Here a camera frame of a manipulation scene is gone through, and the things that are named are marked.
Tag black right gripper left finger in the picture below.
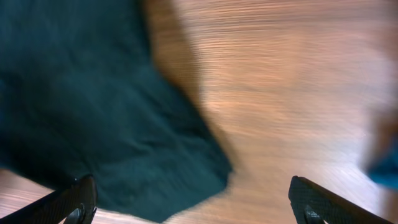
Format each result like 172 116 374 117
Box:
1 175 98 224

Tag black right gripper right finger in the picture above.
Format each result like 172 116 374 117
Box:
289 176 392 224

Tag black shorts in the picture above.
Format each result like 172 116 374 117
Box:
1 0 232 222

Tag blue garment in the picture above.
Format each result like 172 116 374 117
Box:
363 131 397 190

